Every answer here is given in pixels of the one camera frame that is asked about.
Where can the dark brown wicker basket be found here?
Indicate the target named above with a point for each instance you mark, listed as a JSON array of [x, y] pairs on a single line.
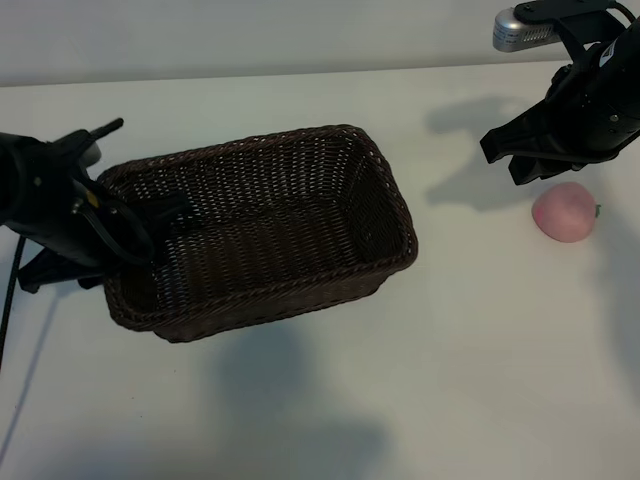
[[280, 220]]

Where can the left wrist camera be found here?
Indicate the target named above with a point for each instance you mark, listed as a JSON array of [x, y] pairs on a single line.
[[93, 155]]

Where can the pink peach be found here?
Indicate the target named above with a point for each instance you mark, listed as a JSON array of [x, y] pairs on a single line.
[[565, 212]]

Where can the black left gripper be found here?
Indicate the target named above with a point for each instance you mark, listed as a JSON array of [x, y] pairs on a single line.
[[65, 220]]

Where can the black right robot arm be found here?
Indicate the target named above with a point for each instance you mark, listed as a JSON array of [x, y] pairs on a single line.
[[625, 45]]

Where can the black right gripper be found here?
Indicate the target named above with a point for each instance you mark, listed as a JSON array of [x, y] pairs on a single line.
[[595, 117]]

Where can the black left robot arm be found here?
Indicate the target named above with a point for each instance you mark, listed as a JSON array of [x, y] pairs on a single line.
[[22, 180]]

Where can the black right camera mount bracket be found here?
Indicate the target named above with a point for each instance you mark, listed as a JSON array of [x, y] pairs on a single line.
[[570, 22]]

